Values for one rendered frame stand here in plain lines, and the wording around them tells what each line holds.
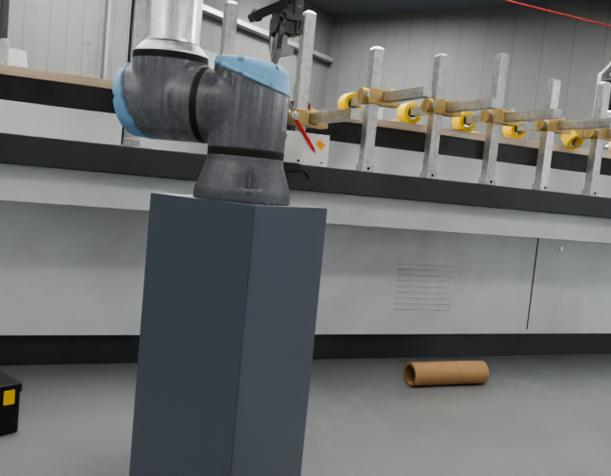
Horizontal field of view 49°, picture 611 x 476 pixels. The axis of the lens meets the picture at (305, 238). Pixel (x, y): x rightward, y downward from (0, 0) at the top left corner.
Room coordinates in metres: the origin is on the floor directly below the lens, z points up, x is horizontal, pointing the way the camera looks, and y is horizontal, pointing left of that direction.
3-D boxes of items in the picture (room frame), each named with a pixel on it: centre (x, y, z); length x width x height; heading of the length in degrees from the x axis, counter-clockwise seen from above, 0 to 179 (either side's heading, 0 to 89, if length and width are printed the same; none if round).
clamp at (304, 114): (2.15, 0.03, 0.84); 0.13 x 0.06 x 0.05; 114
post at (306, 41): (2.14, 0.05, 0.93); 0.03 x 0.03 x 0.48; 24
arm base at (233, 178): (1.33, 0.13, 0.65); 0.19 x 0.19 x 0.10
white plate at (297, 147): (2.10, 0.07, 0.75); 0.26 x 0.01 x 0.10; 114
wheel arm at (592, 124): (2.54, -0.90, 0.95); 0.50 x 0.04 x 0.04; 24
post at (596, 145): (2.64, -1.09, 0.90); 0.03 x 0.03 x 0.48; 24
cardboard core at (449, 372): (2.29, -0.53, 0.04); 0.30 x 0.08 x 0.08; 114
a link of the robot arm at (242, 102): (1.33, 0.14, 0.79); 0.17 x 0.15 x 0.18; 75
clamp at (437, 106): (2.35, -0.42, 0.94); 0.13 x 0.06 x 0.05; 114
